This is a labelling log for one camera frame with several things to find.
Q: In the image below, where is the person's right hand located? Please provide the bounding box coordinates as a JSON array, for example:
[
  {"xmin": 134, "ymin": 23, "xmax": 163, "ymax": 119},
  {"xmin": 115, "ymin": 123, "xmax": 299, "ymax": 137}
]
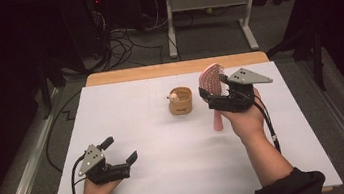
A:
[{"xmin": 218, "ymin": 86, "xmax": 270, "ymax": 147}]

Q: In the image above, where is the black stand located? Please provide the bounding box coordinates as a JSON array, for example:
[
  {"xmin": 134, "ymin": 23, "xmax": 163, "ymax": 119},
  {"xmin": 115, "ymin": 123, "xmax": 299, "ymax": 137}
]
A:
[
  {"xmin": 263, "ymin": 23, "xmax": 330, "ymax": 99},
  {"xmin": 35, "ymin": 57, "xmax": 73, "ymax": 121}
]

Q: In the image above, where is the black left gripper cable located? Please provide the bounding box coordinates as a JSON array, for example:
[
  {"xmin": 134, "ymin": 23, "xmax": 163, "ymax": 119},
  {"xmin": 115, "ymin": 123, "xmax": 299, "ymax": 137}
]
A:
[{"xmin": 67, "ymin": 153, "xmax": 93, "ymax": 194}]

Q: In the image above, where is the person's left hand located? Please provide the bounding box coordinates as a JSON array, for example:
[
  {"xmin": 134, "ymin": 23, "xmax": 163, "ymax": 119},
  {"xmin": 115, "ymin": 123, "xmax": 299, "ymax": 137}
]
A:
[{"xmin": 78, "ymin": 173, "xmax": 124, "ymax": 194}]

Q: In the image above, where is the wooden table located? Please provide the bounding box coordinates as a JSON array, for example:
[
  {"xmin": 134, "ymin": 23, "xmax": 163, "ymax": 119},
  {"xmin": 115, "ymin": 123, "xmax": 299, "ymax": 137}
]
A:
[{"xmin": 41, "ymin": 43, "xmax": 334, "ymax": 194}]

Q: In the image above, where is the black computer tower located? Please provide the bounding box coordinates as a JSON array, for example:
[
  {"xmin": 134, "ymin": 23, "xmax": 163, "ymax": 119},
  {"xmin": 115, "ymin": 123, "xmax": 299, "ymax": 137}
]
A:
[{"xmin": 58, "ymin": 0, "xmax": 112, "ymax": 65}]

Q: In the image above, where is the white board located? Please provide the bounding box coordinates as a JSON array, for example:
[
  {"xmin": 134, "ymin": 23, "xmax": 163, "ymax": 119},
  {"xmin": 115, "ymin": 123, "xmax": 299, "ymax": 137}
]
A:
[{"xmin": 35, "ymin": 54, "xmax": 344, "ymax": 194}]

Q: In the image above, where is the brown holder with small figure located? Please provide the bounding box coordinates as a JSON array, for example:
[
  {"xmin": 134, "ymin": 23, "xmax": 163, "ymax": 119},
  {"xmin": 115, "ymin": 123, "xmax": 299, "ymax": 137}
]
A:
[{"xmin": 165, "ymin": 84, "xmax": 195, "ymax": 118}]

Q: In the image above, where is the black sleeve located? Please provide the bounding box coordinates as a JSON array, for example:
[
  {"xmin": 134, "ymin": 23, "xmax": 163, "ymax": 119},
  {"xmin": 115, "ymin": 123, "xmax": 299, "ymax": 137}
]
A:
[{"xmin": 251, "ymin": 163, "xmax": 328, "ymax": 194}]

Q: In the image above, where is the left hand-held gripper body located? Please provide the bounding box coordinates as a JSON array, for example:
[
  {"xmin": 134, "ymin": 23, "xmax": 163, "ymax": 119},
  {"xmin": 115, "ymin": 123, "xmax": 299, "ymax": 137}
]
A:
[{"xmin": 75, "ymin": 139, "xmax": 133, "ymax": 188}]

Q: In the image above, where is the long black floor cable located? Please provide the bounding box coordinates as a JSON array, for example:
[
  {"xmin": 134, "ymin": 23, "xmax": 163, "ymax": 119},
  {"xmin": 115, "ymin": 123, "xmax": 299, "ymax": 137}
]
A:
[{"xmin": 38, "ymin": 90, "xmax": 93, "ymax": 176}]

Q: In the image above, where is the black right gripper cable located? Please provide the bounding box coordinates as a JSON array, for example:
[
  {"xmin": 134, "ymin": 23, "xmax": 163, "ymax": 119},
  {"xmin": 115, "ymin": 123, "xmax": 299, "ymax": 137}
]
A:
[{"xmin": 252, "ymin": 92, "xmax": 282, "ymax": 157}]

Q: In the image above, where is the bundle of floor cables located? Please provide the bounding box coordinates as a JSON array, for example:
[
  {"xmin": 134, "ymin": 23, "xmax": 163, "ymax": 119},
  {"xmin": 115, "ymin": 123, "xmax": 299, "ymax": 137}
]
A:
[{"xmin": 84, "ymin": 21, "xmax": 168, "ymax": 74}]

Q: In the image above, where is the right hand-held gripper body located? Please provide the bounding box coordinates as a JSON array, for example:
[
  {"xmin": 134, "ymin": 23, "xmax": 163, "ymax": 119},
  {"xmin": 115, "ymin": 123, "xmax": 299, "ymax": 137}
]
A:
[{"xmin": 203, "ymin": 64, "xmax": 277, "ymax": 117}]

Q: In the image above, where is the pink hairbrush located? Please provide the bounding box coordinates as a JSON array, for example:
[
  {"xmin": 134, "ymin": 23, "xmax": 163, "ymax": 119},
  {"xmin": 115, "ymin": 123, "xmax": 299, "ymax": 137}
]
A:
[{"xmin": 195, "ymin": 62, "xmax": 235, "ymax": 134}]

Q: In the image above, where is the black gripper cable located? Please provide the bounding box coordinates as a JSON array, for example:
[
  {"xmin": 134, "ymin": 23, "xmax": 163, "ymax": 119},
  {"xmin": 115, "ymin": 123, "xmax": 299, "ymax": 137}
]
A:
[
  {"xmin": 67, "ymin": 153, "xmax": 93, "ymax": 194},
  {"xmin": 252, "ymin": 92, "xmax": 282, "ymax": 157}
]

